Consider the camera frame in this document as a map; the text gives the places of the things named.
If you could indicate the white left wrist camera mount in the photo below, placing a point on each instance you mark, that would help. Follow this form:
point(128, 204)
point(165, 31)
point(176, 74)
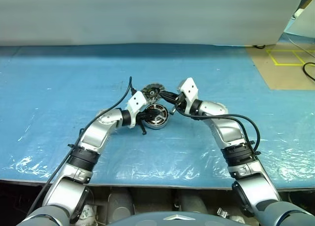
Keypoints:
point(136, 101)

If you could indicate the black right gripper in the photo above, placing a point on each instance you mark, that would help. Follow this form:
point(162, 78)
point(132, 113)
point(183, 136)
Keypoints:
point(180, 101)

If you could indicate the yellow tape marking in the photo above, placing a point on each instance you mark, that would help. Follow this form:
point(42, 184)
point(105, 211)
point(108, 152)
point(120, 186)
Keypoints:
point(273, 57)

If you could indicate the blue plastic table cover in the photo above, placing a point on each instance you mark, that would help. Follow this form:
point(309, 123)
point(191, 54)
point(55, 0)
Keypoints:
point(172, 159)

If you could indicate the finned silver motor cover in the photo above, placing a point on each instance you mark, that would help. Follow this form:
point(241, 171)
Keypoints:
point(150, 90)

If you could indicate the brown cardboard floor mat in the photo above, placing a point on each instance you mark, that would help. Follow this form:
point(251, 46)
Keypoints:
point(283, 78)

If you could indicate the silver metal object under table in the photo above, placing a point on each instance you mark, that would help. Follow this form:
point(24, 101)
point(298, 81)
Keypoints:
point(225, 213)

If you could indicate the white foam board panel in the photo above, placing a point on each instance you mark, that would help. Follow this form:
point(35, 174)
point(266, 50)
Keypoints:
point(302, 24)

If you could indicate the silver spoked rotor cap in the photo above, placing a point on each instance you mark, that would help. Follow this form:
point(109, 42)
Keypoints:
point(161, 117)

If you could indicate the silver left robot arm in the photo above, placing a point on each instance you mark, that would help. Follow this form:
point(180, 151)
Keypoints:
point(96, 135)

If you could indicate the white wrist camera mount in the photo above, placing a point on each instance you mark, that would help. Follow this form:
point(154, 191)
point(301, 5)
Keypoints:
point(190, 88)
point(136, 101)

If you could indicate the white object under table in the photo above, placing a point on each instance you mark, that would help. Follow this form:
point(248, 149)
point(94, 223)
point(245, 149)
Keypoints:
point(88, 213)

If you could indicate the white backdrop sheet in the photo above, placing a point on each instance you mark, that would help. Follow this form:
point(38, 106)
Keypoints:
point(147, 16)

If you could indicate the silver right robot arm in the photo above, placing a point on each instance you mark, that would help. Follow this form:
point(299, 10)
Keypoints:
point(226, 132)

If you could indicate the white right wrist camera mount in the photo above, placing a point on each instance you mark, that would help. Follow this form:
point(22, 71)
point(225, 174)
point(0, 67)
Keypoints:
point(190, 88)

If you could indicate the motor stator with copper windings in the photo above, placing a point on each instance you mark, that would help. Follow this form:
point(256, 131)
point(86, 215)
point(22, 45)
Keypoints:
point(157, 126)

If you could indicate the dark grey rounded cylinder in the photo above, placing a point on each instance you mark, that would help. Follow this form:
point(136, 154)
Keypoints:
point(192, 201)
point(120, 201)

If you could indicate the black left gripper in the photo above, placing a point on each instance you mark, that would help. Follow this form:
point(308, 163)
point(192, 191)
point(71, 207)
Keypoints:
point(142, 117)

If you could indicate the grey robot torso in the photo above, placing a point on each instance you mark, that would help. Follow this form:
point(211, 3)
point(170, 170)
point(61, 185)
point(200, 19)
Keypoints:
point(160, 218)

